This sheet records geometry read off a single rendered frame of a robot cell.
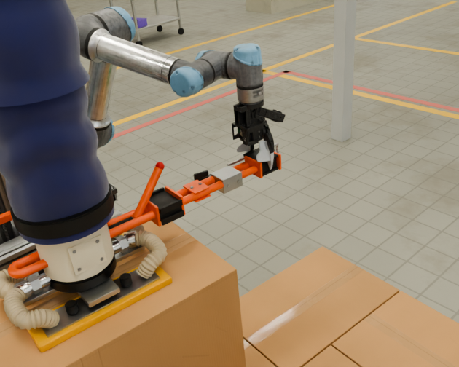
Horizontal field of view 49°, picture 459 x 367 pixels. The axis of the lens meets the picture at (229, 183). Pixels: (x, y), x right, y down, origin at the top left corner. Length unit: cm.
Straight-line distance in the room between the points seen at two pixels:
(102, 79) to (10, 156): 70
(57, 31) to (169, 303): 65
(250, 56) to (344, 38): 287
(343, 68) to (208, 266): 313
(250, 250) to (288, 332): 135
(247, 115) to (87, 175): 52
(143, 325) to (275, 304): 86
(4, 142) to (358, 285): 145
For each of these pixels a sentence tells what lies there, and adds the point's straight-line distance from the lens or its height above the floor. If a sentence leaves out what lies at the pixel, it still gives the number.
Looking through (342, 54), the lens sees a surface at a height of 76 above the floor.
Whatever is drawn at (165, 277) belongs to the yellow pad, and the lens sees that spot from 129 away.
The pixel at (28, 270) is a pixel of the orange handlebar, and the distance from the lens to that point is 124.
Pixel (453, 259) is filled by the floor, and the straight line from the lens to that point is 321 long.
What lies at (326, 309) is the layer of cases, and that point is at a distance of 197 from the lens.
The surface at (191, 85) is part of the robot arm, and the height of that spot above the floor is 150.
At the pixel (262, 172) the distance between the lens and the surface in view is 150.
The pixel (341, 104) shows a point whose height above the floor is 34.
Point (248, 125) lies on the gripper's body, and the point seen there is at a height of 134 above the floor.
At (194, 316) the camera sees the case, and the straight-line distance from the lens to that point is 130.
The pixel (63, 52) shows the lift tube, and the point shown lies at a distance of 102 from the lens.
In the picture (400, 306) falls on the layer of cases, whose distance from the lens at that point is 202.
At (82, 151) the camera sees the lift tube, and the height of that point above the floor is 147.
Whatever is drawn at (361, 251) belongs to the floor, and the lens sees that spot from 316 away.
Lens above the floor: 190
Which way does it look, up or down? 29 degrees down
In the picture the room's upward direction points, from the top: 5 degrees counter-clockwise
